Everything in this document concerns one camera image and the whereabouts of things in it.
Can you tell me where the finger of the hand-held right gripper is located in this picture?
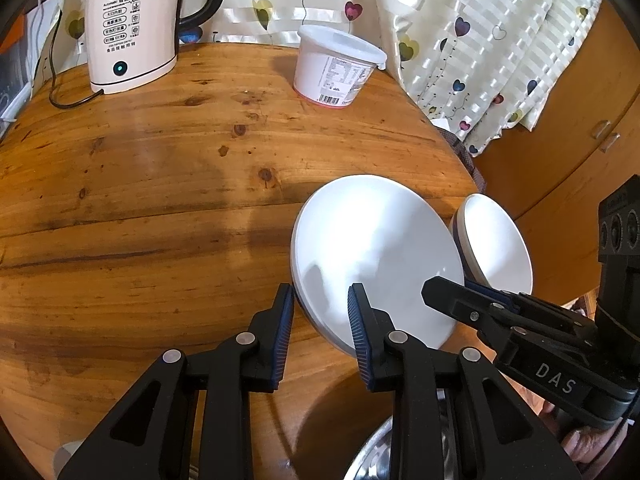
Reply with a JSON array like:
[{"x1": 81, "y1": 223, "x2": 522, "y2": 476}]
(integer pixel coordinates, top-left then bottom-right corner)
[
  {"x1": 421, "y1": 276, "x2": 531, "y2": 361},
  {"x1": 465, "y1": 280, "x2": 601, "y2": 348}
]

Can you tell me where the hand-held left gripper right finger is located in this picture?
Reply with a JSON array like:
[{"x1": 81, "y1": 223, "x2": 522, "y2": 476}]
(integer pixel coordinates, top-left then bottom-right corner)
[{"x1": 346, "y1": 282, "x2": 583, "y2": 480}]

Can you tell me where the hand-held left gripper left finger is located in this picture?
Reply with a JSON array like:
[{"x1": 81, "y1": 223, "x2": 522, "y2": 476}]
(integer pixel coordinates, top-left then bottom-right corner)
[{"x1": 56, "y1": 282, "x2": 296, "y2": 480}]

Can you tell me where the white bowl with blue band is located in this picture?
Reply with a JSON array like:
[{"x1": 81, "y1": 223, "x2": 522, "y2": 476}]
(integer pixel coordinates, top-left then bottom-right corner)
[
  {"x1": 448, "y1": 193, "x2": 534, "y2": 297},
  {"x1": 290, "y1": 174, "x2": 467, "y2": 356}
]

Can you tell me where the stainless steel bowl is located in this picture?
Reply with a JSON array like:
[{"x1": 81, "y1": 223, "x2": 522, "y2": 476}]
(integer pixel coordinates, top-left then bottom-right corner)
[{"x1": 341, "y1": 390, "x2": 471, "y2": 480}]

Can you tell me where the person's right hand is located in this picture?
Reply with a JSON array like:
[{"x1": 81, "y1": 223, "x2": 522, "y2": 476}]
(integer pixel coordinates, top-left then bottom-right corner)
[{"x1": 537, "y1": 395, "x2": 631, "y2": 466}]

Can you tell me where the wooden cabinet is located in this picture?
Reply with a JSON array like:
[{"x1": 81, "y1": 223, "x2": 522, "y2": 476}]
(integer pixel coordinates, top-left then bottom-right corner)
[{"x1": 475, "y1": 0, "x2": 640, "y2": 311}]

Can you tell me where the white plastic tub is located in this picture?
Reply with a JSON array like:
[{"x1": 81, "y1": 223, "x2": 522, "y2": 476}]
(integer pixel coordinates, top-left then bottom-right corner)
[{"x1": 293, "y1": 24, "x2": 388, "y2": 109}]

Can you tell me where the heart print curtain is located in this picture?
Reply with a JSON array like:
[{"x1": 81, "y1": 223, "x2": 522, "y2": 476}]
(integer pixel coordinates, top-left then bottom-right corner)
[{"x1": 25, "y1": 0, "x2": 606, "y2": 158}]

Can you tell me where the white electric kettle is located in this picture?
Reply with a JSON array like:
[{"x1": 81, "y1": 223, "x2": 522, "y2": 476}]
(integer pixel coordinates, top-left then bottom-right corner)
[{"x1": 84, "y1": 0, "x2": 233, "y2": 95}]

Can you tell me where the clear storage box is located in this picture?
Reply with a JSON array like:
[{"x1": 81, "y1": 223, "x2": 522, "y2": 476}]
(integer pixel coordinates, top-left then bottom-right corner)
[{"x1": 0, "y1": 50, "x2": 32, "y2": 126}]

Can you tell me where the orange box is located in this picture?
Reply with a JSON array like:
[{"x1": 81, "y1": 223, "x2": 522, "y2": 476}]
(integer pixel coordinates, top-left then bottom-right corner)
[{"x1": 0, "y1": 15, "x2": 26, "y2": 56}]

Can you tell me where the black kettle cable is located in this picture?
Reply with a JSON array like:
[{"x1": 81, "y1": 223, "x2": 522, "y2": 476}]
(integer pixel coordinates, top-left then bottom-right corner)
[{"x1": 47, "y1": 7, "x2": 106, "y2": 110}]

